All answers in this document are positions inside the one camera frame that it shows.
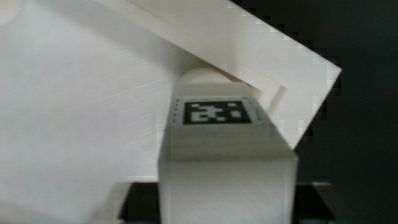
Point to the white square tabletop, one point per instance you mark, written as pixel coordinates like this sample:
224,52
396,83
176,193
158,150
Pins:
94,54

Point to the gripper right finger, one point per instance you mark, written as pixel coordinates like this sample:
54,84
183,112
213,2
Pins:
311,207

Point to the white table leg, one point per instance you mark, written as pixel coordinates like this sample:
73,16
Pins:
226,162

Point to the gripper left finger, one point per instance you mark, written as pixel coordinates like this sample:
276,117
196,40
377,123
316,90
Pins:
141,204

